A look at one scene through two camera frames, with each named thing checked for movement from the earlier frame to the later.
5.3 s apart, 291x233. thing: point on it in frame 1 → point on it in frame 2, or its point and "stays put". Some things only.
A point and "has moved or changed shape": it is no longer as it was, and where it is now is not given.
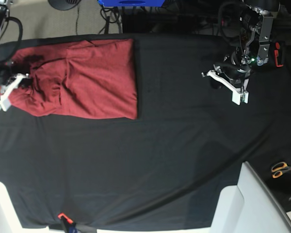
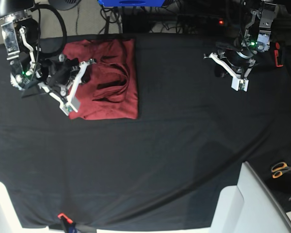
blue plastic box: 132,3 stays put
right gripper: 236,65 → 240,63
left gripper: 6,77 → 58,72
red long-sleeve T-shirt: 89,79 has moved or changed shape
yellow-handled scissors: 278,169 stays put
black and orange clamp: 277,46 stays put
